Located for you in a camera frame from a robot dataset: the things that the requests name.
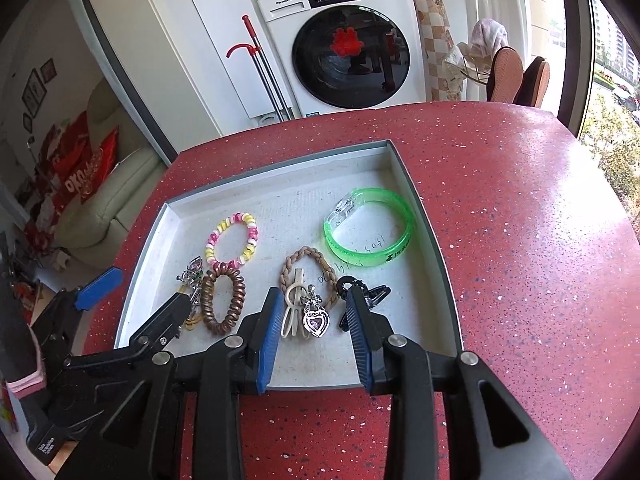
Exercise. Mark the beige hair clip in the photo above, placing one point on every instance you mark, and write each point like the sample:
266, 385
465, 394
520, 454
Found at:
292, 292

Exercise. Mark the pink towel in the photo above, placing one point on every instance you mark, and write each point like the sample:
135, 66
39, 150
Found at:
490, 35

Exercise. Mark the dark window frame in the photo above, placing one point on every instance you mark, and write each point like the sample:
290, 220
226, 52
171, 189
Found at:
575, 60

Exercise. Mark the white tray with grey rim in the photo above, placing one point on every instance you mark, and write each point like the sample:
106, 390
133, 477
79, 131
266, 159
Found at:
280, 195

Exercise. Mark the green translucent bangle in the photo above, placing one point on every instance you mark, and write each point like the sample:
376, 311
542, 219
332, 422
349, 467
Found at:
400, 250

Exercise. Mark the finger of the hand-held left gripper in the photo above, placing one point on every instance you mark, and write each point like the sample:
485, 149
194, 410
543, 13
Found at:
165, 320
100, 285

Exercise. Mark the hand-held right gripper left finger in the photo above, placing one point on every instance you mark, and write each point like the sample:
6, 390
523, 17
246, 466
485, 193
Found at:
267, 340

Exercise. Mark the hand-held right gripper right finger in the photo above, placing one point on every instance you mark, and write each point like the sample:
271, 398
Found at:
357, 340

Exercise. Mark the red cushion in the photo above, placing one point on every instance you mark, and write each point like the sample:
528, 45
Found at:
80, 170

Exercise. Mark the black hair clip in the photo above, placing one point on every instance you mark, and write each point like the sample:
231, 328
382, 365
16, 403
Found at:
377, 294

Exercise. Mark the dark door frame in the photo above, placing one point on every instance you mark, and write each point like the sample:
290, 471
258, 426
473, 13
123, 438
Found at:
125, 90

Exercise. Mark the dark picture frame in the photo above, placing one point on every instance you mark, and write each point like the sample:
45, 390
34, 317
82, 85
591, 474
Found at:
34, 92
48, 70

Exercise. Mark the cream leather sofa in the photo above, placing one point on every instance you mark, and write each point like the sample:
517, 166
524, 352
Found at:
110, 200

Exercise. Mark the checkered hanging cloth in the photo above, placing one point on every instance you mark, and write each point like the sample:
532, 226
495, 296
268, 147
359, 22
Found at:
440, 45

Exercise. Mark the brown soled shoe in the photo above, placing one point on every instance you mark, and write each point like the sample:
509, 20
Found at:
505, 75
535, 82

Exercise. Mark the silver heart pendant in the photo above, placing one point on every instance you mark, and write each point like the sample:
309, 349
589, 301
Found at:
316, 322

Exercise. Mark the white cabinet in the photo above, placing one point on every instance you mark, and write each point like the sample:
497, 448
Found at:
190, 35

